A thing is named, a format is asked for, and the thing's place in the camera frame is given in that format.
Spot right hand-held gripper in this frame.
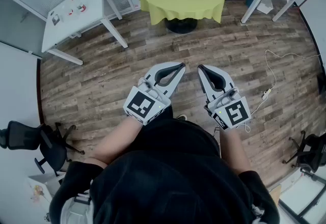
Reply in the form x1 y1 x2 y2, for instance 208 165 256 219
198 64 252 131

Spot brown cardboard piece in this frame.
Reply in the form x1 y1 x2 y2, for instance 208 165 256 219
269 184 282 207

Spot black office chair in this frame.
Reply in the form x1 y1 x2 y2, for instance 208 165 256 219
282 130 326 174
0 120 85 175

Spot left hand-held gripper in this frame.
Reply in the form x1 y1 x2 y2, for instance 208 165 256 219
123 62 187 126

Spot white power cable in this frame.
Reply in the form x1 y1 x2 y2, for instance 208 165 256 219
244 49 322 133

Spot black round table base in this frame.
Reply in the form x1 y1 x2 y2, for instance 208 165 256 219
164 17 199 35

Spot person's left forearm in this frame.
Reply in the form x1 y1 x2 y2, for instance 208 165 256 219
84 116 143 167

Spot small pink artificial flowers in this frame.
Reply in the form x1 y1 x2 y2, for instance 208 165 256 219
32 184 45 203

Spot person's black top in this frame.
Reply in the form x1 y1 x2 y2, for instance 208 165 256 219
49 105 281 224

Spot person's right forearm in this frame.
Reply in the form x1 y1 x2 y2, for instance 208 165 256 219
219 127 252 175

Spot white shoulder strap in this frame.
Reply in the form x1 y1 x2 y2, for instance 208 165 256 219
60 191 93 224

